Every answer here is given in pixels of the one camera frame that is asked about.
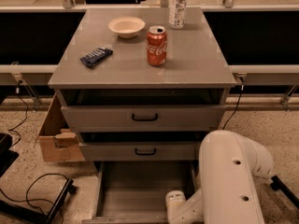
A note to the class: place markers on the grey bottom drawer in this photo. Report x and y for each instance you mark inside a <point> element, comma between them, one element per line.
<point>133,192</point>

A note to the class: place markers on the grey drawer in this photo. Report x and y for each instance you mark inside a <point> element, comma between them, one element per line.
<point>142,118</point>
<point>133,192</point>
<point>140,151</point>

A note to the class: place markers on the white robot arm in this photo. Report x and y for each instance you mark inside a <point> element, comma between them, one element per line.
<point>228,162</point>

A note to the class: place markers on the grey top drawer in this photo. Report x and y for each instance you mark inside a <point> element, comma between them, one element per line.
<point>142,118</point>

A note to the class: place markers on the grey drawer cabinet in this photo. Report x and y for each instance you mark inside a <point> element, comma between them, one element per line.
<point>195,72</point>

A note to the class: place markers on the grey middle drawer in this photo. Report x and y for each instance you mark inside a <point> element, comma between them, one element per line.
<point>140,151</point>

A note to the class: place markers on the red coca-cola can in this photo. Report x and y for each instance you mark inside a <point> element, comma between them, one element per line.
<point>156,45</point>

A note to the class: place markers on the dark blue snack packet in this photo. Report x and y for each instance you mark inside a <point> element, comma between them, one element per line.
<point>95,57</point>

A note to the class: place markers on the beige paper bowl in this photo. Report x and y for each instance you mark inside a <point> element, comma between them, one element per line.
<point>126,27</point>

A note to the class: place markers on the brown cardboard box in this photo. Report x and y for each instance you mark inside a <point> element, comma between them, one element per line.
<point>57,142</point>

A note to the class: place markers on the clear plastic water bottle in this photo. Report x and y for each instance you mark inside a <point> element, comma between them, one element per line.
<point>177,13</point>

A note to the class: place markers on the black stand leg right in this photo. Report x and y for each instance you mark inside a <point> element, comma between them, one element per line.
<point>277,184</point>

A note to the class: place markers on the black equipment left edge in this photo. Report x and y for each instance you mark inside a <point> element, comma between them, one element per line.
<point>7,156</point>

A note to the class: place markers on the black stand base left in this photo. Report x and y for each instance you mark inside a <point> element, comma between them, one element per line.
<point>36,215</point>

